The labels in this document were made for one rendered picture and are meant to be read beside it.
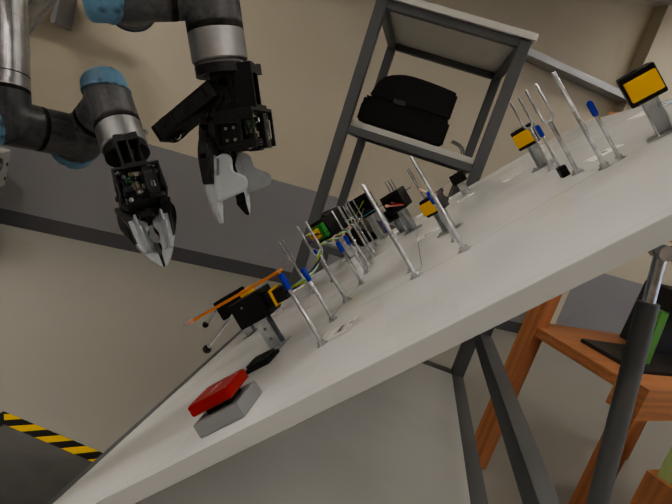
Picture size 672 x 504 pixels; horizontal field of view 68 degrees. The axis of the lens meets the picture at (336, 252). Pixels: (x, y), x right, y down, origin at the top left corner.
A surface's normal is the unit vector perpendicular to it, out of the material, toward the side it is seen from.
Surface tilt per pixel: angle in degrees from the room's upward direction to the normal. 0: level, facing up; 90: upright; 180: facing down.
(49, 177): 90
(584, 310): 90
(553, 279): 90
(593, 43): 90
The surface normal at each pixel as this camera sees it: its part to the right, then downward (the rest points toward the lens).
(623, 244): -0.17, 0.17
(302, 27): 0.26, 0.29
